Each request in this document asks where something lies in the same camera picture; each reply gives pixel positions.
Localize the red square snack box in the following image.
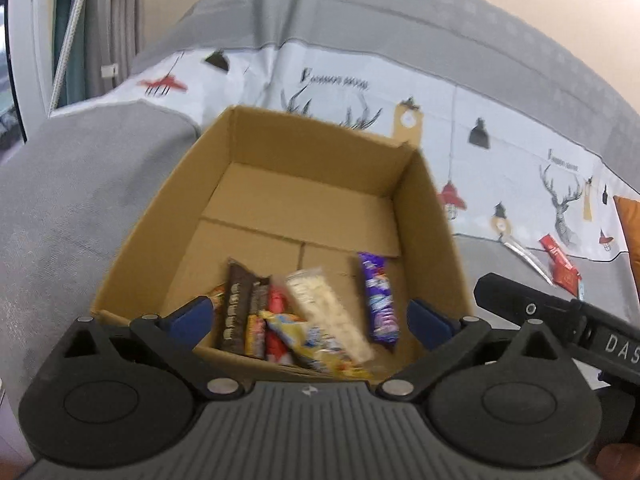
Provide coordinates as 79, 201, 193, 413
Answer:
552, 263, 584, 299

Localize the dark brown chocolate bar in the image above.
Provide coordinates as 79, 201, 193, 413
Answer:
217, 259, 262, 356

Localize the grey printed sofa cover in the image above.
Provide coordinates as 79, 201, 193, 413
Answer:
1, 0, 639, 401

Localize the red snack packet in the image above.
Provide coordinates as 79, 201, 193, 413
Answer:
539, 234, 577, 273

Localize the silver foil snack stick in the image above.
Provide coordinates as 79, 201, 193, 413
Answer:
500, 235, 554, 286

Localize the yellow cartoon snack packet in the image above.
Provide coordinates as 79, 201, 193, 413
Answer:
259, 310, 373, 380

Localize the brown cardboard box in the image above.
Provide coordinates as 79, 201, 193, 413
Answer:
92, 107, 474, 330

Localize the purple candy packet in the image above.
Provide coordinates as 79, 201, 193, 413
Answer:
358, 252, 400, 349

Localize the person's hand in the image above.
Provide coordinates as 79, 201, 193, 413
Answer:
594, 443, 640, 480

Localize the small red candy stick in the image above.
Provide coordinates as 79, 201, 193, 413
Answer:
266, 286, 294, 366

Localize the grey green curtain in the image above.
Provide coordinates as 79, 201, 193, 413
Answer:
53, 0, 143, 101

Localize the gold candy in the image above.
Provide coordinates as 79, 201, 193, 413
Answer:
207, 283, 226, 320

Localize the white rice cracker packet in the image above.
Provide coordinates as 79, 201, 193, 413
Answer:
284, 268, 375, 365

